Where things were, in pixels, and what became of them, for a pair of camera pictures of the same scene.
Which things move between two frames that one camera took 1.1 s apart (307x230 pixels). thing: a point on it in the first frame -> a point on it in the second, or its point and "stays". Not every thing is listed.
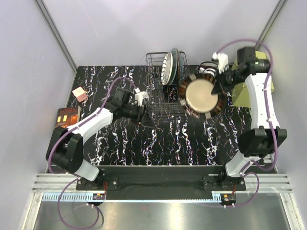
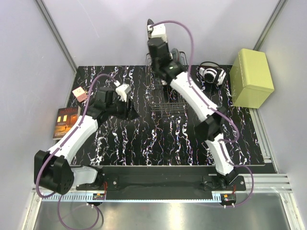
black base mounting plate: x=166 y=179 stays
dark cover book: x=66 y=116 stays
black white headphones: x=208 y=67 stays
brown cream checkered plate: x=195 y=97 -> x=149 y=22
